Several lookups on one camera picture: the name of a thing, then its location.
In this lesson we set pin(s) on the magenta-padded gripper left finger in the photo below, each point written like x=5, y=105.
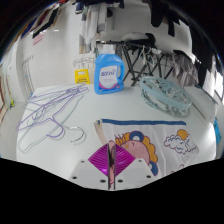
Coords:
x=98, y=163

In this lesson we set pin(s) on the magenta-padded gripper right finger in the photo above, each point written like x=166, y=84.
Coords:
x=125, y=163

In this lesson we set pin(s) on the cartoon lion print towel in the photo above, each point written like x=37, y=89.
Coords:
x=146, y=140

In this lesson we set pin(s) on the pale blue round clip hanger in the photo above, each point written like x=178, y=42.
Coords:
x=165, y=96

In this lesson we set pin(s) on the blue detergent bottle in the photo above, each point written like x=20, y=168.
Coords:
x=108, y=75

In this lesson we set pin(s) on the white pillow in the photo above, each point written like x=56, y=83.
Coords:
x=200, y=101

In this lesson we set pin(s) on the teal cloth item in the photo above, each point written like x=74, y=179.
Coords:
x=218, y=131

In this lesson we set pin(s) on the black folding drying rack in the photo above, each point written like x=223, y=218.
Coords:
x=140, y=63

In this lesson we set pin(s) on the grey garment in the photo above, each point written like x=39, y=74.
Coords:
x=183, y=68

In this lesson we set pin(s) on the white folded garment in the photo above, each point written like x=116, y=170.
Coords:
x=133, y=36

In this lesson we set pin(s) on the dark hanging clothes row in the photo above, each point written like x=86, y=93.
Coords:
x=200, y=36

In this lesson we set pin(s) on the colourful hanging clothes row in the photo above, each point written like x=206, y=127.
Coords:
x=41, y=21

